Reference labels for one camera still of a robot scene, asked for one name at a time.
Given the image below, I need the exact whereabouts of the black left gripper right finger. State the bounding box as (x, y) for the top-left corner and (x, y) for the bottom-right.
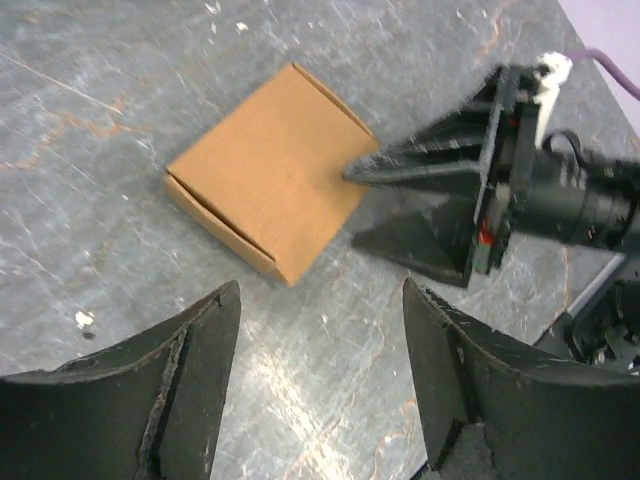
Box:
(403, 278), (639, 479)

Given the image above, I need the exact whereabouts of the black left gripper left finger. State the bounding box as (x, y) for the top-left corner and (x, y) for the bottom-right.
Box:
(1, 281), (241, 479)

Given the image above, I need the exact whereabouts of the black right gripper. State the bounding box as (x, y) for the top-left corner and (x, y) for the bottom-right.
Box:
(341, 64), (540, 288)

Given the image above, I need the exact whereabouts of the brown cardboard box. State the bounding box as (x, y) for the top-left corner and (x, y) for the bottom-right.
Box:
(164, 63), (378, 286)

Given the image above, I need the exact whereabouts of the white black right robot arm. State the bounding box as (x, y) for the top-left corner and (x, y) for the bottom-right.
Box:
(342, 60), (639, 288)

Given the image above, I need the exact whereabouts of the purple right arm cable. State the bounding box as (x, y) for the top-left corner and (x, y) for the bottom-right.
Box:
(569, 46), (640, 99)

